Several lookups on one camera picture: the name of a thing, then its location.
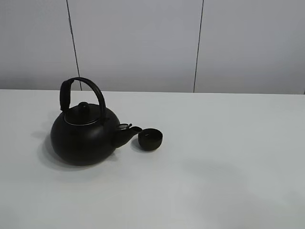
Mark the black round teapot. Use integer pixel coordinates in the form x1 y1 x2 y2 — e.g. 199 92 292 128
51 77 142 166

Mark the small black teacup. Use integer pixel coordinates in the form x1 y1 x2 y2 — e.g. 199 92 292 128
138 128 163 151

